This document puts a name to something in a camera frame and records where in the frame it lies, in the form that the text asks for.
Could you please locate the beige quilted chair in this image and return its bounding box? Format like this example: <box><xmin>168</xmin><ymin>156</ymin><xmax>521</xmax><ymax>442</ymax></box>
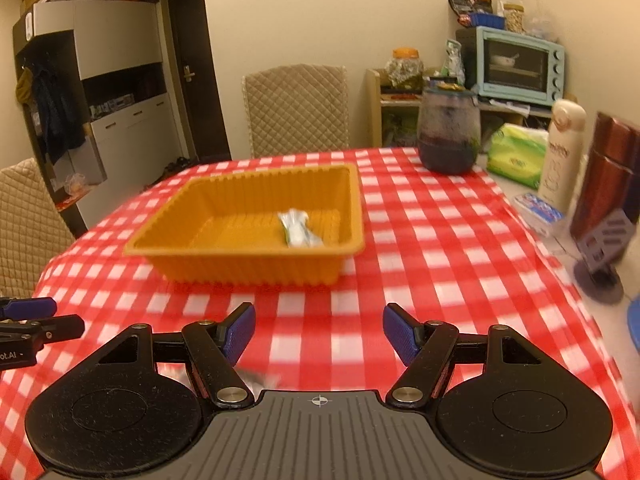
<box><xmin>242</xmin><ymin>64</ymin><xmax>350</xmax><ymax>159</ymax></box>
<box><xmin>0</xmin><ymin>157</ymin><xmax>76</xmax><ymax>301</ymax></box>

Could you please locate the clear plastic bag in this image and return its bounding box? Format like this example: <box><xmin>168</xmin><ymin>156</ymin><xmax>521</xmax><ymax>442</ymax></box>
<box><xmin>525</xmin><ymin>0</ymin><xmax>558</xmax><ymax>43</ymax></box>

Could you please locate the dark glass jar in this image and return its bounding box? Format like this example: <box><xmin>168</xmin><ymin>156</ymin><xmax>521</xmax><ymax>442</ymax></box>
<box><xmin>416</xmin><ymin>82</ymin><xmax>482</xmax><ymax>176</ymax></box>

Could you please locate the small blue tissue pack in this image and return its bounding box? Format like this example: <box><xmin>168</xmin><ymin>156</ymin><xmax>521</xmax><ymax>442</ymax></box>
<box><xmin>512</xmin><ymin>191</ymin><xmax>566</xmax><ymax>237</ymax></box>

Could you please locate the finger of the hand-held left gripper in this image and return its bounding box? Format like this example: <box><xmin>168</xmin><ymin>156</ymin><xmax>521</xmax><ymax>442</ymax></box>
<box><xmin>0</xmin><ymin>314</ymin><xmax>86</xmax><ymax>348</ymax></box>
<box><xmin>0</xmin><ymin>296</ymin><xmax>57</xmax><ymax>320</ymax></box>

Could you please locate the beige quilted chair back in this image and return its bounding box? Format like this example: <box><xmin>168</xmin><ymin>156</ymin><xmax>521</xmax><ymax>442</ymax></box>
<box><xmin>242</xmin><ymin>64</ymin><xmax>350</xmax><ymax>159</ymax></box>

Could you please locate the dark hanging jacket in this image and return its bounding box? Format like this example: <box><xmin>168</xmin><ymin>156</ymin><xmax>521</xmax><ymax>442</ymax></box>
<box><xmin>30</xmin><ymin>60</ymin><xmax>86</xmax><ymax>161</ymax></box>

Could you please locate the wooden shelf unit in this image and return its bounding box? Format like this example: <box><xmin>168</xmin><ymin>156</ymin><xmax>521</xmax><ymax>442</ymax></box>
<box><xmin>365</xmin><ymin>67</ymin><xmax>578</xmax><ymax>148</ymax></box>

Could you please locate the clear bag of nuts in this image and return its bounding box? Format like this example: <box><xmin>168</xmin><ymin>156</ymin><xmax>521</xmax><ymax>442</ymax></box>
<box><xmin>496</xmin><ymin>0</ymin><xmax>528</xmax><ymax>35</ymax></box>

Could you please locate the dark snack bag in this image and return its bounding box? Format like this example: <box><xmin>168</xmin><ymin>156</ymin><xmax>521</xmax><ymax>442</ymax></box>
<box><xmin>448</xmin><ymin>0</ymin><xmax>494</xmax><ymax>26</ymax></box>

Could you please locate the green white bag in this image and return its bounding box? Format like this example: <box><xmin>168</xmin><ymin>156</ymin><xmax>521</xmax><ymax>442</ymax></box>
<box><xmin>442</xmin><ymin>40</ymin><xmax>466</xmax><ymax>86</ymax></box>

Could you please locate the light blue toaster oven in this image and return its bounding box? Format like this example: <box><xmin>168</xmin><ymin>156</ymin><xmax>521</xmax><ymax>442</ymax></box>
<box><xmin>456</xmin><ymin>26</ymin><xmax>566</xmax><ymax>107</ymax></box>

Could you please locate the orange plastic tray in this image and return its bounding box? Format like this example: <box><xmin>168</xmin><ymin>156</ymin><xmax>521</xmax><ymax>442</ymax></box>
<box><xmin>123</xmin><ymin>162</ymin><xmax>366</xmax><ymax>286</ymax></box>

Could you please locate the white insulated bottle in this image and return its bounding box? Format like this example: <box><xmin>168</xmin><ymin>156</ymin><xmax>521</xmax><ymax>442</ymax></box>
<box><xmin>537</xmin><ymin>100</ymin><xmax>587</xmax><ymax>213</ymax></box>

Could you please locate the white silver snack packet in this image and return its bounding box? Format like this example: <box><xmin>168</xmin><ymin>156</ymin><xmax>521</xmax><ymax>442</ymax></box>
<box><xmin>277</xmin><ymin>209</ymin><xmax>325</xmax><ymax>248</ymax></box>

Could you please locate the red metal thermos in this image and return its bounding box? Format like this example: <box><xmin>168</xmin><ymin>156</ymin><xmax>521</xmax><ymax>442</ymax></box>
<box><xmin>570</xmin><ymin>111</ymin><xmax>640</xmax><ymax>246</ymax></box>

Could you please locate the white and dark cabinet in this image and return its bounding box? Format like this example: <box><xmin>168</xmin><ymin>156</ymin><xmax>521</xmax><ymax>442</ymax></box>
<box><xmin>12</xmin><ymin>0</ymin><xmax>191</xmax><ymax>238</ymax></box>

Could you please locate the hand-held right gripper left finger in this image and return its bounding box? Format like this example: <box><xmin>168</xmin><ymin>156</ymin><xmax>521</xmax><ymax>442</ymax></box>
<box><xmin>75</xmin><ymin>302</ymin><xmax>257</xmax><ymax>408</ymax></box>

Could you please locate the yellow hanging bag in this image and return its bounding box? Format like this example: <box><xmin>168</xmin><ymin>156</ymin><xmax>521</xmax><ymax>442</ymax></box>
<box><xmin>15</xmin><ymin>67</ymin><xmax>36</xmax><ymax>106</ymax></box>

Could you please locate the orange lid plastic jar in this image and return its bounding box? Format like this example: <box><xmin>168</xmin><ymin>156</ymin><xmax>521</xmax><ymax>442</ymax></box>
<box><xmin>385</xmin><ymin>47</ymin><xmax>425</xmax><ymax>88</ymax></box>

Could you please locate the grey phone stand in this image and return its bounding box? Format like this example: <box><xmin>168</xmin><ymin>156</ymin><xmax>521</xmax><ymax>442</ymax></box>
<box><xmin>572</xmin><ymin>208</ymin><xmax>636</xmax><ymax>305</ymax></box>

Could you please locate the small blue basket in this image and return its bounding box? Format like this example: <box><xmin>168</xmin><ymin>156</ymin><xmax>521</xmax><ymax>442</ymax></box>
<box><xmin>467</xmin><ymin>12</ymin><xmax>506</xmax><ymax>30</ymax></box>

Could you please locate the red checked tablecloth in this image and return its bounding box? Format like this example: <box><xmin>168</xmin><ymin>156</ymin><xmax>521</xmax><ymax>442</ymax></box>
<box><xmin>0</xmin><ymin>146</ymin><xmax>640</xmax><ymax>480</ymax></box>

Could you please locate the dark wooden door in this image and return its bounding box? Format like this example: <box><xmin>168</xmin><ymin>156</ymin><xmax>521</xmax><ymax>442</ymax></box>
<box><xmin>167</xmin><ymin>0</ymin><xmax>232</xmax><ymax>163</ymax></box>

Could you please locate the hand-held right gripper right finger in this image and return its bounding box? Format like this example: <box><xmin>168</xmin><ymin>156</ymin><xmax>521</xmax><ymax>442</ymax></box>
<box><xmin>382</xmin><ymin>302</ymin><xmax>563</xmax><ymax>408</ymax></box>

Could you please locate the blue round lid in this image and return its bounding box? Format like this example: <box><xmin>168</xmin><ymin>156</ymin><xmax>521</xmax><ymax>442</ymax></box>
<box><xmin>626</xmin><ymin>295</ymin><xmax>640</xmax><ymax>353</ymax></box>

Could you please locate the green tissue pack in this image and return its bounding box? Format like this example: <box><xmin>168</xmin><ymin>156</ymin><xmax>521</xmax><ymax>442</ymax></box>
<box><xmin>486</xmin><ymin>123</ymin><xmax>550</xmax><ymax>191</ymax></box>

